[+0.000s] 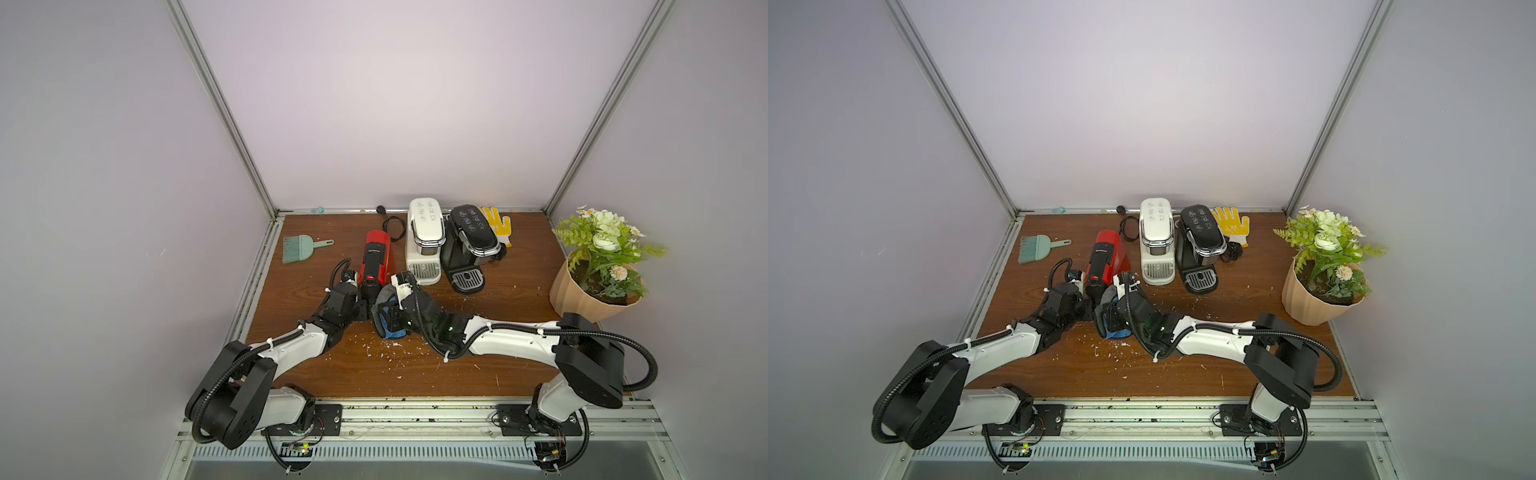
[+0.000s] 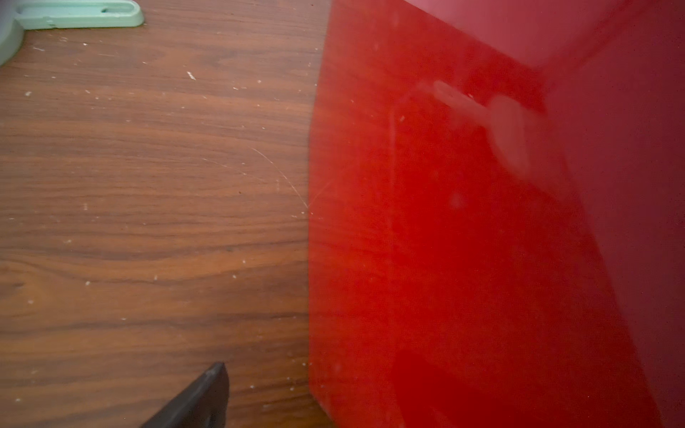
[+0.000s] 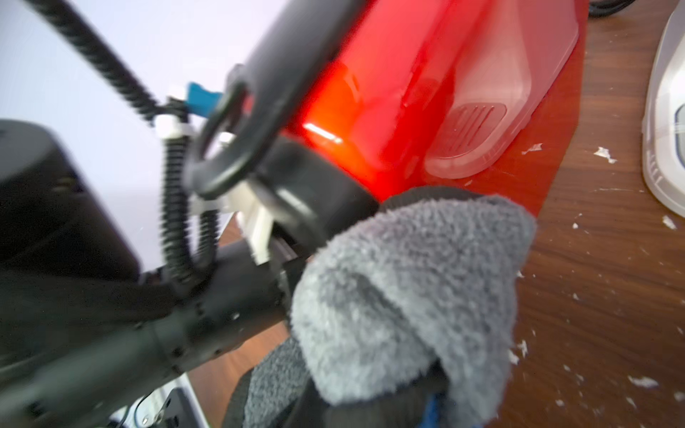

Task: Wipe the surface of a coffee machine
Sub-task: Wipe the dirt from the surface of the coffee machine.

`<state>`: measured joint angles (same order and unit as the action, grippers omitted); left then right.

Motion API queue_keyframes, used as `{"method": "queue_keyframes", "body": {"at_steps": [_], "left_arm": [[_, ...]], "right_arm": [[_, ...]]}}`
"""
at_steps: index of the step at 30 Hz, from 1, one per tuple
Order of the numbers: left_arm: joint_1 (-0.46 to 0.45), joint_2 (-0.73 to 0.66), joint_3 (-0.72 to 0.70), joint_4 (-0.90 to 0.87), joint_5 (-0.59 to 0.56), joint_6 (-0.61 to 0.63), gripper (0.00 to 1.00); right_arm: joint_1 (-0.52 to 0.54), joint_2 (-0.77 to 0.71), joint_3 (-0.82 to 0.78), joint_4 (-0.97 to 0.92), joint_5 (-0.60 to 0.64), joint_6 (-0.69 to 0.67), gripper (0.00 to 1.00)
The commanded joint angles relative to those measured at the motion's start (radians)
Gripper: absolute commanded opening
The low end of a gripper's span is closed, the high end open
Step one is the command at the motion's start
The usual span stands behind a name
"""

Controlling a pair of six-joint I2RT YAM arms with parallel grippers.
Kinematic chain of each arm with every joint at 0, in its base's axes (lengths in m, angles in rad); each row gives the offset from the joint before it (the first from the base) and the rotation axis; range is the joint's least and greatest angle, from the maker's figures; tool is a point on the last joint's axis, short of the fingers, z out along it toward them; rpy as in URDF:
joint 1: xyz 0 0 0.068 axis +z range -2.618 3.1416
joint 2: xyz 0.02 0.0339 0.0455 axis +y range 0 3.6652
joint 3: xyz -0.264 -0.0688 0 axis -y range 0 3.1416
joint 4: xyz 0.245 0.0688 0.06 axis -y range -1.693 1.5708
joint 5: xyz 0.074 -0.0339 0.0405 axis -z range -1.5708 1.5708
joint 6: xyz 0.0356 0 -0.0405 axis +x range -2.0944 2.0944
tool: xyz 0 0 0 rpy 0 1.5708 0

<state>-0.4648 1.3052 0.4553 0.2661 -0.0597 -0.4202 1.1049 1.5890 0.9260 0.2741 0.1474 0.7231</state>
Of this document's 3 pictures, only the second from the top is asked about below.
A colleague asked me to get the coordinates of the green hand brush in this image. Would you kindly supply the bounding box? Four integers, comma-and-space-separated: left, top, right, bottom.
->
1, 0, 144, 64

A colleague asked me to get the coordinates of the red coffee machine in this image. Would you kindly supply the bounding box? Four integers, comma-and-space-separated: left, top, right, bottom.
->
309, 1, 684, 427

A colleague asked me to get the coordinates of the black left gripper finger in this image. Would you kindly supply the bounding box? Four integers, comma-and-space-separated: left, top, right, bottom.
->
141, 362, 230, 428

